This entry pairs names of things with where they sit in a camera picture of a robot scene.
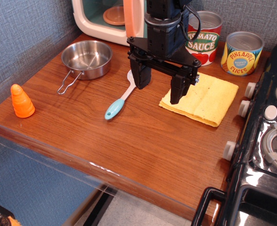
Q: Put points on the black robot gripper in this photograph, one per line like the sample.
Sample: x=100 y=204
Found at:
x=164 y=49

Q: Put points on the white spatula with teal handle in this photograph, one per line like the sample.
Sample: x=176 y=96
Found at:
x=117 y=105

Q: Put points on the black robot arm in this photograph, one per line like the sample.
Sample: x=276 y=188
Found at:
x=173 y=10

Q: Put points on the folded yellow cloth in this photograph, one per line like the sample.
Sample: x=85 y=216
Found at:
x=206 y=102

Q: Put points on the tomato sauce can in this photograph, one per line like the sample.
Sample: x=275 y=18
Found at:
x=204 y=47

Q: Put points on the small steel pan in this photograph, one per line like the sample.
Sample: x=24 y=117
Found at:
x=86 y=60

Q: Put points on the toy microwave oven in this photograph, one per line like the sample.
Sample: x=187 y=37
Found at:
x=88 y=15

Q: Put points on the orange plate inside microwave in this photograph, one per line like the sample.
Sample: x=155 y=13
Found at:
x=114 y=16

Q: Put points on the pineapple slices can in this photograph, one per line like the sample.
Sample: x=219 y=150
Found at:
x=241 y=53

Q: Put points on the orange toy carrot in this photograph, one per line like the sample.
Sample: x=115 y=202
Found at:
x=22 y=104

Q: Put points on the black toy stove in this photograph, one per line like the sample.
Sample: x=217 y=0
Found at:
x=251 y=195

